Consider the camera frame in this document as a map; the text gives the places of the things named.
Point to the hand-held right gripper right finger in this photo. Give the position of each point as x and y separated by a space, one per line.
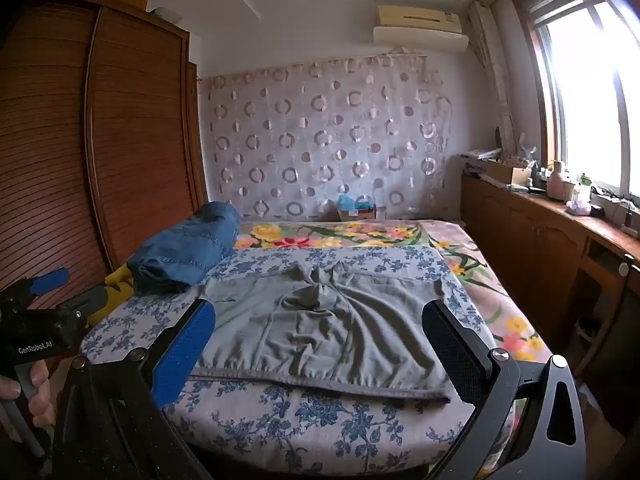
456 357

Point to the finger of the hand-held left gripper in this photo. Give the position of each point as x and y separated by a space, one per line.
86 305
50 280

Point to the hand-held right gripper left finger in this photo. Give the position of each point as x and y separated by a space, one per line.
184 357

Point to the grey-green pants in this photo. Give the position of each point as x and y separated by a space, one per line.
325 330

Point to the person's left hand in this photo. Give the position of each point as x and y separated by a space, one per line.
39 402

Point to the yellow cloth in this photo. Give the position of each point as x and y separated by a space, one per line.
120 286

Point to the folded blue jeans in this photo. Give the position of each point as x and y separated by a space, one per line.
190 250

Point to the blue floral bedspread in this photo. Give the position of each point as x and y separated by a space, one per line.
300 425

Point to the wooden side cabinet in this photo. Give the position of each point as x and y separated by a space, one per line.
525 240

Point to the wooden slatted wardrobe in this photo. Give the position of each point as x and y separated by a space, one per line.
100 135

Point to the colourful flower bed sheet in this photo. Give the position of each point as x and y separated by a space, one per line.
350 232

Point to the small cardboard box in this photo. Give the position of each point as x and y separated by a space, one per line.
356 215

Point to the blue plastic bag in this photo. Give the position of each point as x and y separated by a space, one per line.
350 202

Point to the open cardboard box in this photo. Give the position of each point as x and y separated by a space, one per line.
507 172

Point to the pink pouch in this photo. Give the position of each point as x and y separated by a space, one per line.
577 207

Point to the stack of papers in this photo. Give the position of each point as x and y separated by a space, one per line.
477 160

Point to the pink thermos jug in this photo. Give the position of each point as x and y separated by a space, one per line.
556 182

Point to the white mug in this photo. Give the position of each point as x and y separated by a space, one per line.
571 190

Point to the green-capped bottle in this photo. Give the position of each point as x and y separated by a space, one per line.
586 185

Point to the circle-patterned curtain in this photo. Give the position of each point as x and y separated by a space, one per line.
325 135

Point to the white window curtain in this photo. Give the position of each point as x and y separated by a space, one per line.
492 70

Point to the window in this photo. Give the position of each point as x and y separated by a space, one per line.
590 100

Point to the wall air conditioner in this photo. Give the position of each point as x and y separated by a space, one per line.
420 27

